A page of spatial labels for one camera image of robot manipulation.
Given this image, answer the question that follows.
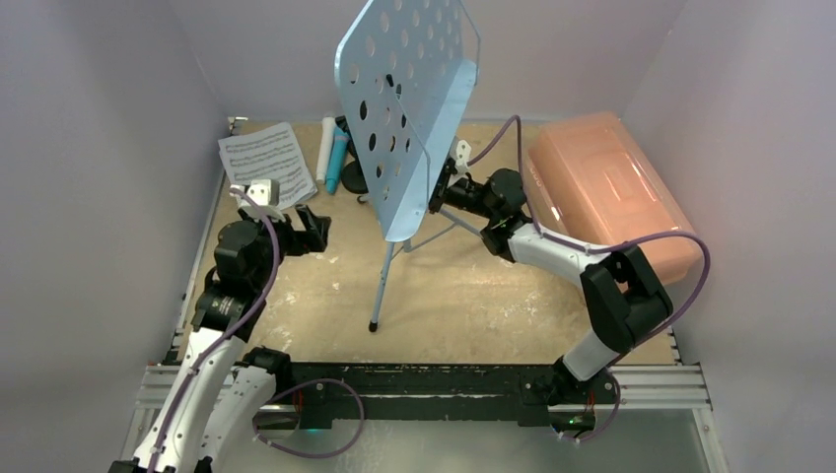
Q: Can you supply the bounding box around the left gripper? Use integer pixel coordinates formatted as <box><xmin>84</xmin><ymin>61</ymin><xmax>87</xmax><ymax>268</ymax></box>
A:
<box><xmin>240</xmin><ymin>203</ymin><xmax>329</xmax><ymax>289</ymax></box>

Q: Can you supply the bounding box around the black mic stand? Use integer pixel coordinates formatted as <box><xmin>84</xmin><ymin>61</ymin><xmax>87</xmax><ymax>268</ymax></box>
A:
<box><xmin>334</xmin><ymin>115</ymin><xmax>357</xmax><ymax>158</ymax></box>
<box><xmin>340</xmin><ymin>160</ymin><xmax>369</xmax><ymax>195</ymax></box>

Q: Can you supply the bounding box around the sheet music page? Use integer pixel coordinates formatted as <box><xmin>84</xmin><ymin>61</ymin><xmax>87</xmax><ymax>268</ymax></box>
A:
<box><xmin>218</xmin><ymin>122</ymin><xmax>317</xmax><ymax>210</ymax></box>

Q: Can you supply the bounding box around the blue toy microphone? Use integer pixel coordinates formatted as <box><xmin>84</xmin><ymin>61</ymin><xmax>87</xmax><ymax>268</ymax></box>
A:
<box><xmin>325</xmin><ymin>127</ymin><xmax>350</xmax><ymax>195</ymax></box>

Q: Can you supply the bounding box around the white toy microphone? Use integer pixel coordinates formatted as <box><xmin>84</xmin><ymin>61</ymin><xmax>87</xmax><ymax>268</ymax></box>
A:
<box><xmin>315</xmin><ymin>116</ymin><xmax>336</xmax><ymax>184</ymax></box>

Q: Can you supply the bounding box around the light blue music stand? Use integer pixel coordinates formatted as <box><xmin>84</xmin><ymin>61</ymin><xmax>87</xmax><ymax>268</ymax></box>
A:
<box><xmin>334</xmin><ymin>0</ymin><xmax>479</xmax><ymax>332</ymax></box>

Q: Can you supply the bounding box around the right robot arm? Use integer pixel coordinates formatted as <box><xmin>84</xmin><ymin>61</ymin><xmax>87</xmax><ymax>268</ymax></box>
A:
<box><xmin>429</xmin><ymin>158</ymin><xmax>673</xmax><ymax>401</ymax></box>

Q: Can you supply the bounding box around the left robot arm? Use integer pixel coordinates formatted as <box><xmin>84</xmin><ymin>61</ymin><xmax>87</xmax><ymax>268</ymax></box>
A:
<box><xmin>109</xmin><ymin>205</ymin><xmax>332</xmax><ymax>472</ymax></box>

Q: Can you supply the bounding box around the pink plastic storage box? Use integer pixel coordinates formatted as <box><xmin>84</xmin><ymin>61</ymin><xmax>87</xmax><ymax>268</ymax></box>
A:
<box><xmin>522</xmin><ymin>111</ymin><xmax>693</xmax><ymax>245</ymax></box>

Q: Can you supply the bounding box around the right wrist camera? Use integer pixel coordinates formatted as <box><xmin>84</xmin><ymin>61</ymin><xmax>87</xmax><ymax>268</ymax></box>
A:
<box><xmin>451</xmin><ymin>139</ymin><xmax>472</xmax><ymax>175</ymax></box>

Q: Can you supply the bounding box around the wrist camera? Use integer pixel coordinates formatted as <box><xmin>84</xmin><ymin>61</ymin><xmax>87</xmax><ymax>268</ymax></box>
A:
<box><xmin>229</xmin><ymin>178</ymin><xmax>283</xmax><ymax>221</ymax></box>
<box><xmin>451</xmin><ymin>139</ymin><xmax>472</xmax><ymax>175</ymax></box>

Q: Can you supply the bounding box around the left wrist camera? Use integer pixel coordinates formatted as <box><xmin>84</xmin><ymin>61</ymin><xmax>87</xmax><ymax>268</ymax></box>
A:
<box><xmin>229</xmin><ymin>178</ymin><xmax>283</xmax><ymax>221</ymax></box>

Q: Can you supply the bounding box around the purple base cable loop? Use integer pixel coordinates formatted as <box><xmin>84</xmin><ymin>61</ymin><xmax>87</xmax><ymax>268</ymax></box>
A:
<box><xmin>250</xmin><ymin>376</ymin><xmax>366</xmax><ymax>459</ymax></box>

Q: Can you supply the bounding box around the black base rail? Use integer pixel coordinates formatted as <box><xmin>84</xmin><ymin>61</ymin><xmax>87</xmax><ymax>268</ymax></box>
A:
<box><xmin>290</xmin><ymin>362</ymin><xmax>616</xmax><ymax>430</ymax></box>

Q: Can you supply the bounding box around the aluminium frame rail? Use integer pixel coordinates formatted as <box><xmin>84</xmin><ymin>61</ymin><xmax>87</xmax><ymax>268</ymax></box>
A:
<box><xmin>117</xmin><ymin>117</ymin><xmax>732</xmax><ymax>473</ymax></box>

